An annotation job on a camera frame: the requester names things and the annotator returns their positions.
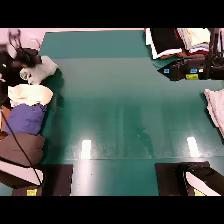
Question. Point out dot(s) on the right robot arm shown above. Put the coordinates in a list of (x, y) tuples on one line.
[(201, 180)]

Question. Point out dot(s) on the black garment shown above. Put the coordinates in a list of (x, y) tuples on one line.
[(9, 75), (165, 38)]

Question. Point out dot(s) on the beige folded garment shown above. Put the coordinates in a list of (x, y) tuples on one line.
[(193, 36)]

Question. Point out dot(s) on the red garment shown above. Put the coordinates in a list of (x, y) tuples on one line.
[(198, 51)]

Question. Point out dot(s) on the pink garment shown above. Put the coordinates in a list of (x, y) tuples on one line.
[(216, 106)]

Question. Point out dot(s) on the white garment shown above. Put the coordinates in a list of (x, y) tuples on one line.
[(150, 46)]

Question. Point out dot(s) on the brown garment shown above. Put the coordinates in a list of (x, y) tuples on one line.
[(18, 146)]

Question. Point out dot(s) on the purple garment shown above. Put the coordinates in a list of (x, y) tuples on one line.
[(26, 118)]

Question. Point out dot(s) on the cream garment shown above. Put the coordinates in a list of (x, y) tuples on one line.
[(30, 94)]

